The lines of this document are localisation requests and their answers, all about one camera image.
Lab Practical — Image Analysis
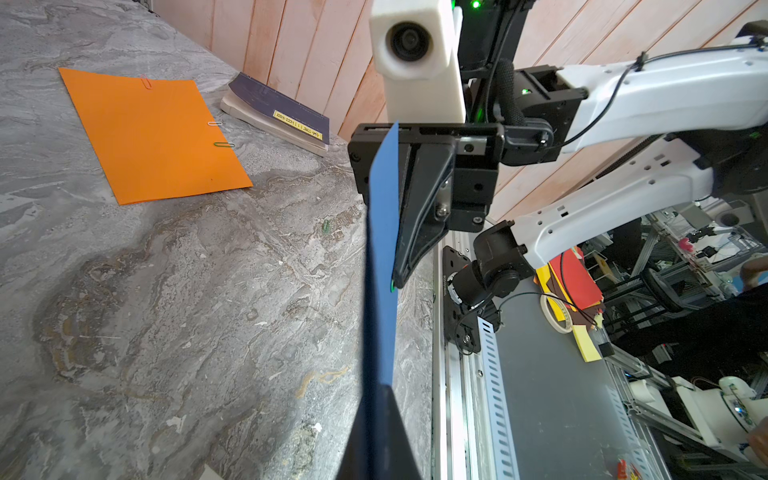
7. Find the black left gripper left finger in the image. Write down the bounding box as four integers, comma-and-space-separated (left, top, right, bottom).
336, 386, 378, 479

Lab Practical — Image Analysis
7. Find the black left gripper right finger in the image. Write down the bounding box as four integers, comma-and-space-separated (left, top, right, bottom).
383, 386, 421, 480

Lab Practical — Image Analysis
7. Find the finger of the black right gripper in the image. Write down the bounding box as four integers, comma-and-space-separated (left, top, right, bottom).
392, 143, 456, 288

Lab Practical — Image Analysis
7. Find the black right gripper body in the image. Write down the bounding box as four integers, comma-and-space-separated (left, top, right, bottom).
348, 121, 555, 232

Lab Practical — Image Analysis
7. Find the blue paper document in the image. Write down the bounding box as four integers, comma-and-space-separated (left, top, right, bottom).
359, 122, 402, 480

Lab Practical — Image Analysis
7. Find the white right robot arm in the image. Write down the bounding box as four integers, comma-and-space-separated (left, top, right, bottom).
348, 20, 767, 310

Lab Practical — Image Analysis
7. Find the masking tape roll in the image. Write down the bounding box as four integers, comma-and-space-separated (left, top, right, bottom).
540, 293, 574, 335

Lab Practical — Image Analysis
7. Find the dark purple book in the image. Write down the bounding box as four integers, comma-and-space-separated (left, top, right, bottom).
220, 72, 330, 156

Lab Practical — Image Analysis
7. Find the orange paper document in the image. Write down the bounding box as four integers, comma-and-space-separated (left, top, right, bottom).
59, 68, 252, 205

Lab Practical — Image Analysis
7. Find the pink paperclip on orange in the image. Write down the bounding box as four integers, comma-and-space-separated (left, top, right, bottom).
139, 75, 153, 90

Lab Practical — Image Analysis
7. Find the aluminium front rail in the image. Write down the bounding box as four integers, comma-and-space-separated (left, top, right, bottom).
431, 233, 520, 479

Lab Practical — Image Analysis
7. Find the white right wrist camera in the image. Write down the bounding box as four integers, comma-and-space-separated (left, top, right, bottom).
369, 0, 466, 124

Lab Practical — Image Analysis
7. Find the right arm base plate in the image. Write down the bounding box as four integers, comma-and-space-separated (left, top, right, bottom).
442, 246, 501, 354

